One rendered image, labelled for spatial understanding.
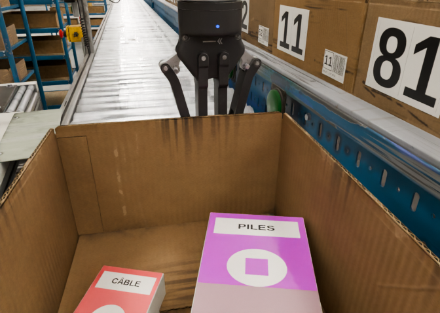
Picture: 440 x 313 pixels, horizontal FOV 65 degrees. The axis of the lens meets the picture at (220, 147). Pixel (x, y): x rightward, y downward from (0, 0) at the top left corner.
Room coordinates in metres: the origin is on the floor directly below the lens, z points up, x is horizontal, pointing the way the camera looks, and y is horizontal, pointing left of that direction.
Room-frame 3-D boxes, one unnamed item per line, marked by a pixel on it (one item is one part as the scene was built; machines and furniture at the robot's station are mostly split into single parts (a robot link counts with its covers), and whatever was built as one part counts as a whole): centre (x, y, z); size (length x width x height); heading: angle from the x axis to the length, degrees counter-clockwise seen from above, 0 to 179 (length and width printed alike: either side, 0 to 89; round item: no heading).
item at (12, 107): (1.03, 0.63, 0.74); 0.28 x 0.02 x 0.02; 20
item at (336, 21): (0.84, -0.33, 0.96); 0.39 x 0.29 x 0.17; 14
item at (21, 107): (1.04, 0.60, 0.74); 0.28 x 0.02 x 0.02; 20
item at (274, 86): (0.78, -0.13, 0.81); 0.09 x 0.01 x 0.09; 14
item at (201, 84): (0.43, 0.02, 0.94); 0.04 x 0.01 x 0.11; 14
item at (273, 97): (0.78, -0.12, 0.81); 0.07 x 0.01 x 0.07; 14
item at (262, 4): (1.23, -0.24, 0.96); 0.39 x 0.29 x 0.17; 15
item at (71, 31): (1.72, 0.70, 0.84); 0.15 x 0.09 x 0.07; 14
